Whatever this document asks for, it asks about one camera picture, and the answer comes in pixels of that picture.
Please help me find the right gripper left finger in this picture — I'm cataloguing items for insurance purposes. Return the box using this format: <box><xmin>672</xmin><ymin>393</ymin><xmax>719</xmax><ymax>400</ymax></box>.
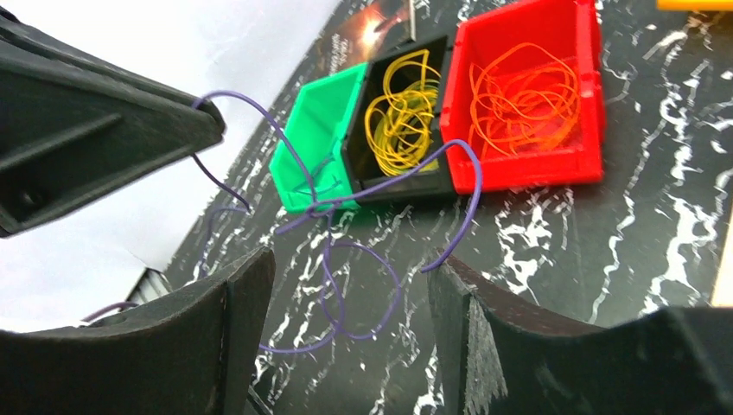
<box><xmin>1</xmin><ymin>247</ymin><xmax>276</xmax><ymax>414</ymax></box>

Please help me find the pink desk organizer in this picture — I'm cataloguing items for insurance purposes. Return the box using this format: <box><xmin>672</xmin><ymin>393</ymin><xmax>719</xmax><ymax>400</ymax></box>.
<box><xmin>710</xmin><ymin>220</ymin><xmax>732</xmax><ymax>308</ymax></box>

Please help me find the black plastic bin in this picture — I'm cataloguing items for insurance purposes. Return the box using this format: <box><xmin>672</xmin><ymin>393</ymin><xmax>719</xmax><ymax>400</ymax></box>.
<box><xmin>341</xmin><ymin>34</ymin><xmax>456</xmax><ymax>206</ymax></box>

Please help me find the purple wire in green bin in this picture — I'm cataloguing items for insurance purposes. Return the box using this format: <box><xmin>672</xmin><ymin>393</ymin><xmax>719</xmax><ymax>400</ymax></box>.
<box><xmin>291</xmin><ymin>151</ymin><xmax>345</xmax><ymax>199</ymax></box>

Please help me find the orange wire in red bin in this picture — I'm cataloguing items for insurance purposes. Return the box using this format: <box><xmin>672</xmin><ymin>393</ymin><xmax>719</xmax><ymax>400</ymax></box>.
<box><xmin>466</xmin><ymin>42</ymin><xmax>583</xmax><ymax>162</ymax></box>

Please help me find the orange-yellow plastic bin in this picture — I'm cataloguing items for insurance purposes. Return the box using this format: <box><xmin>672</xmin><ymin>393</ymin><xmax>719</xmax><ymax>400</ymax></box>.
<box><xmin>656</xmin><ymin>0</ymin><xmax>733</xmax><ymax>11</ymax></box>

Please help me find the red plastic bin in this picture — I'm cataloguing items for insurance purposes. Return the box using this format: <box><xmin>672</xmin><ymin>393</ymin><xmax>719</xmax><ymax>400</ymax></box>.
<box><xmin>439</xmin><ymin>0</ymin><xmax>606</xmax><ymax>194</ymax></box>

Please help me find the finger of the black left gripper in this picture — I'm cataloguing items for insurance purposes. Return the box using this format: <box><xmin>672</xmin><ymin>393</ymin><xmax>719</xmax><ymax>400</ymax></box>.
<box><xmin>1</xmin><ymin>10</ymin><xmax>226</xmax><ymax>238</ymax></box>

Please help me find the dark book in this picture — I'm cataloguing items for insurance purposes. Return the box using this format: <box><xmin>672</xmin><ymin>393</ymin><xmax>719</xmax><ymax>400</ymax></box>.
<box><xmin>316</xmin><ymin>0</ymin><xmax>416</xmax><ymax>74</ymax></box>

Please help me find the green plastic bin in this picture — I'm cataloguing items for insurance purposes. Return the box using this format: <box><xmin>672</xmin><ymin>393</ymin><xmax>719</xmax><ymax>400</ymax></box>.
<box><xmin>269</xmin><ymin>63</ymin><xmax>367</xmax><ymax>214</ymax></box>

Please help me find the yellow-green wire coil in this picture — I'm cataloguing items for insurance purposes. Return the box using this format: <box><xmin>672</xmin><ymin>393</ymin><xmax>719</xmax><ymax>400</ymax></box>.
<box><xmin>364</xmin><ymin>48</ymin><xmax>443</xmax><ymax>177</ymax></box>

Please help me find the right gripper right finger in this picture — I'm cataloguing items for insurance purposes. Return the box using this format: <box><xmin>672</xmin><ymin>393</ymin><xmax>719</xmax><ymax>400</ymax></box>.
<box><xmin>427</xmin><ymin>257</ymin><xmax>732</xmax><ymax>414</ymax></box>

